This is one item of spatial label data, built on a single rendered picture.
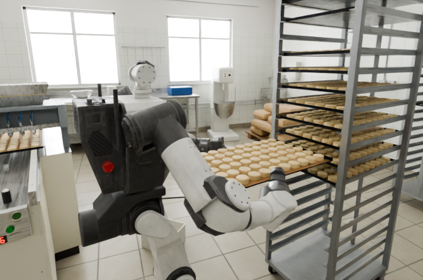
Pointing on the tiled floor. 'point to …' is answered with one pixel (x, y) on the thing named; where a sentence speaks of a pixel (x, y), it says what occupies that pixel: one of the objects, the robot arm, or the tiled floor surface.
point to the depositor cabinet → (58, 193)
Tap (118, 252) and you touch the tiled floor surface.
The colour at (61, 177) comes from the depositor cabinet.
